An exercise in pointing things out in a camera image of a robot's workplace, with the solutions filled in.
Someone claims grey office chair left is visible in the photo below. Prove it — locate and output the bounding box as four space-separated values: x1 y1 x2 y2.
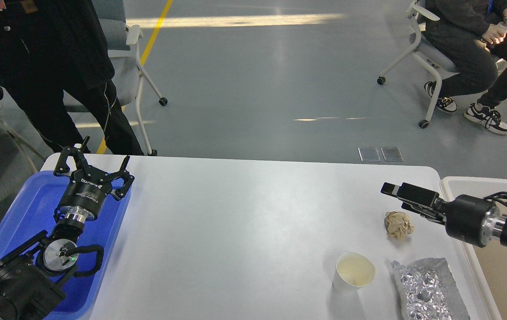
64 0 169 156

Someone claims crumpled brown paper ball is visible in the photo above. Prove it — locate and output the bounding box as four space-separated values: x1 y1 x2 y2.
384 211 415 240

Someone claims white paper cup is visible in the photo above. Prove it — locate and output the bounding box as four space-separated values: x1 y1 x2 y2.
332 252 376 295

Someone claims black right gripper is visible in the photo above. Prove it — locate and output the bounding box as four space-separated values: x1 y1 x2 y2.
380 183 501 248

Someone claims white chair far left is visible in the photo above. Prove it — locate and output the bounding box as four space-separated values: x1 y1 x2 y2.
0 101 46 173

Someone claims beige plastic bin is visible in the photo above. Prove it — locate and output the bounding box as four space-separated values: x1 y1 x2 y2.
440 176 507 320

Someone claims white office chair right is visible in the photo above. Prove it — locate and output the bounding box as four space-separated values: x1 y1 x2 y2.
376 0 456 129

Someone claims metal floor plate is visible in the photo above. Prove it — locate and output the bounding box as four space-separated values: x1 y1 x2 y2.
381 147 404 162
358 147 380 162

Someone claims right metal floor plate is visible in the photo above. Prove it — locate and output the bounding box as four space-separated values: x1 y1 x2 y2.
381 147 404 162

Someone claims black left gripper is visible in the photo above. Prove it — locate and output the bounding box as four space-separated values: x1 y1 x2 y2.
53 136 135 221

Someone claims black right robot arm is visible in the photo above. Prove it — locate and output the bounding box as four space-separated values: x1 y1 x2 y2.
380 183 507 248

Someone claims standing person in black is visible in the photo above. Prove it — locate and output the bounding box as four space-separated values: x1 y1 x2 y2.
0 0 144 156

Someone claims crumpled silver foil bag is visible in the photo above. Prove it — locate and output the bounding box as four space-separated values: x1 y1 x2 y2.
390 258 470 320

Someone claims left metal floor plate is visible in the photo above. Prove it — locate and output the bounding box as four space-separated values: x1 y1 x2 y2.
358 147 380 162

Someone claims seated person in black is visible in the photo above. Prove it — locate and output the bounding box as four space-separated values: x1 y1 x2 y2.
425 0 507 135

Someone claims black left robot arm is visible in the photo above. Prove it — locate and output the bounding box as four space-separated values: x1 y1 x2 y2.
0 144 134 320

